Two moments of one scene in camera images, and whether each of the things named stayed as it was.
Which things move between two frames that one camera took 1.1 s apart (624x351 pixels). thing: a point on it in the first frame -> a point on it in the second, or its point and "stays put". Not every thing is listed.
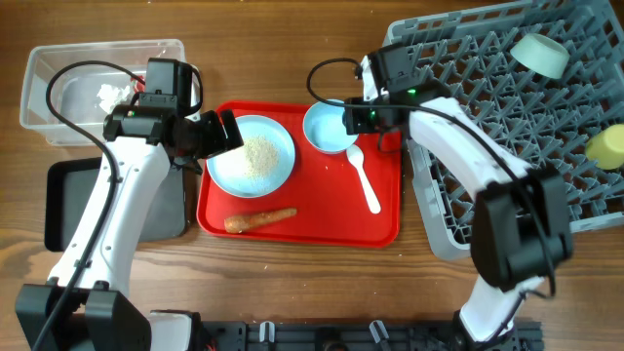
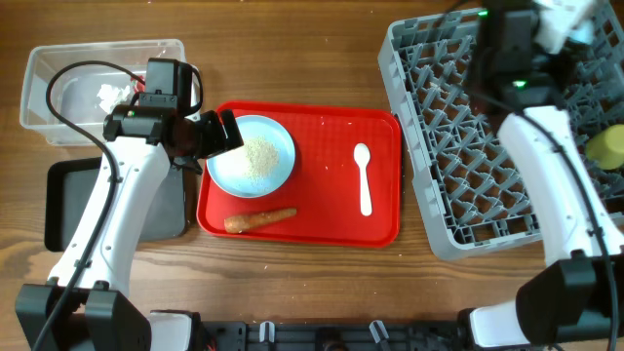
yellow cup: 605,146 stays put
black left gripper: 215,142 stays put
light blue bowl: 325,130 -> 583,31
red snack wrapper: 139,87 stays put
